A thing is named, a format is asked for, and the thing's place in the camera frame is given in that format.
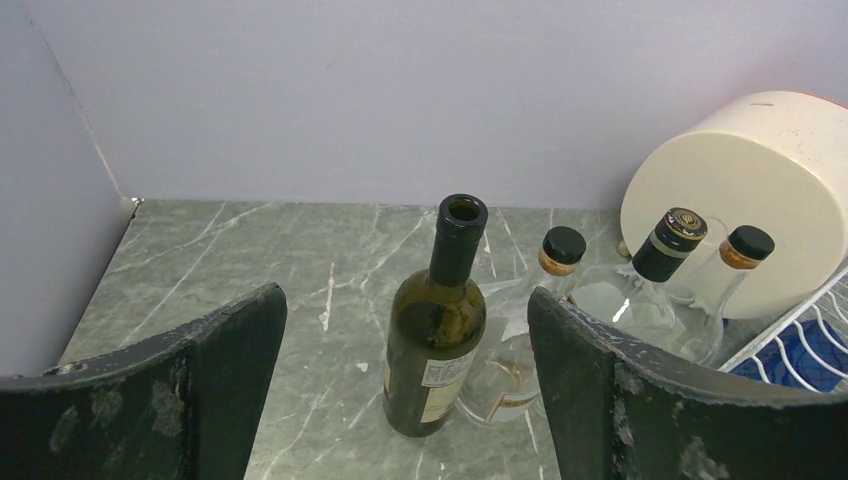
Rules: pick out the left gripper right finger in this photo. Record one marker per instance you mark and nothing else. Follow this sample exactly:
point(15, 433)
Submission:
point(620, 408)

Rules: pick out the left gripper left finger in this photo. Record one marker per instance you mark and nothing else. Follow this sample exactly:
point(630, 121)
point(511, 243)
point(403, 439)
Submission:
point(182, 404)

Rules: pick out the dark bottle black cap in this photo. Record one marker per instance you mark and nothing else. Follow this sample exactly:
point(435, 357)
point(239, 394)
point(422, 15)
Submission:
point(633, 297)

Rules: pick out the clear flask bottle black cap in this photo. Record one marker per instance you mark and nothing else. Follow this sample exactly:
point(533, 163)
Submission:
point(700, 299)

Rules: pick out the blue plastic tray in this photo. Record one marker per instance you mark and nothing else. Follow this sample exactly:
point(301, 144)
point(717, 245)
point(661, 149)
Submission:
point(776, 363)

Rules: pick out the green wine bottle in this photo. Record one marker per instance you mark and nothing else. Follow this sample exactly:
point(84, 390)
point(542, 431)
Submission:
point(438, 317)

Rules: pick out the cream cylindrical container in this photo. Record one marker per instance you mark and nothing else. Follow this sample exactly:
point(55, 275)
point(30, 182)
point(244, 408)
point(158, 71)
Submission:
point(776, 160)

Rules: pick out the white wire wine rack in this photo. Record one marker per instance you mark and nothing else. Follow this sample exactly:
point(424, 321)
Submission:
point(828, 303)

